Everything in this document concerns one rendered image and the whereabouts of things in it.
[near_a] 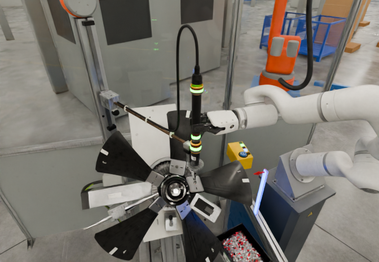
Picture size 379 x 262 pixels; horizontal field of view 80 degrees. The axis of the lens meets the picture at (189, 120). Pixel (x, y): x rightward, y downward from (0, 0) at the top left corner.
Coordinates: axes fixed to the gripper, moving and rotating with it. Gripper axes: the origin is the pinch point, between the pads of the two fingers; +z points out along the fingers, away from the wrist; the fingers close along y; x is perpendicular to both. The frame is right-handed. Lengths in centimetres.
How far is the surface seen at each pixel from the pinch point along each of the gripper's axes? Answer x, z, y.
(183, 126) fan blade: -11.3, 1.6, 15.9
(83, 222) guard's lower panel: -137, 83, 70
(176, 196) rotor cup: -29.9, 9.6, -6.8
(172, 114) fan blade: -8.8, 5.2, 23.2
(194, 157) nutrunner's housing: -14.5, 0.7, -1.9
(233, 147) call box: -43, -33, 32
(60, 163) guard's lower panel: -67, 81, 70
